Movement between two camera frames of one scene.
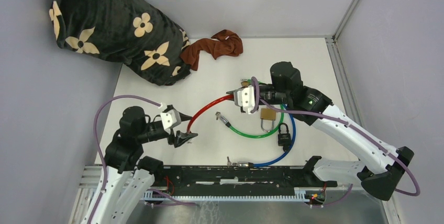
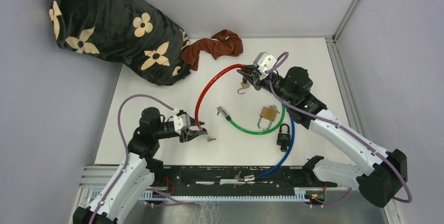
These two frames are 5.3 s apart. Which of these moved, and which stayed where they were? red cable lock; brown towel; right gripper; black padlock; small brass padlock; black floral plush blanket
Moved: right gripper; red cable lock
Stayed: brown towel; small brass padlock; black floral plush blanket; black padlock
